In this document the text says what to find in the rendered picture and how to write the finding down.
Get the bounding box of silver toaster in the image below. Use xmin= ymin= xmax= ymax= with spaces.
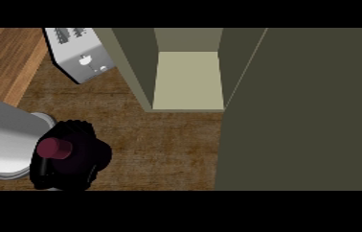
xmin=43 ymin=27 xmax=117 ymax=85

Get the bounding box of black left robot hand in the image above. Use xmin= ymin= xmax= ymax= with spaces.
xmin=28 ymin=119 xmax=102 ymax=192

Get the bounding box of olive open cabinet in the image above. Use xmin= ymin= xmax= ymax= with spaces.
xmin=92 ymin=27 xmax=271 ymax=113

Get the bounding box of dark olive cabinet door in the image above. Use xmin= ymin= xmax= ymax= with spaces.
xmin=214 ymin=27 xmax=362 ymax=192

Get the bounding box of dark wine bottle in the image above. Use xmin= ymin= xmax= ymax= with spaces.
xmin=36 ymin=131 xmax=115 ymax=176

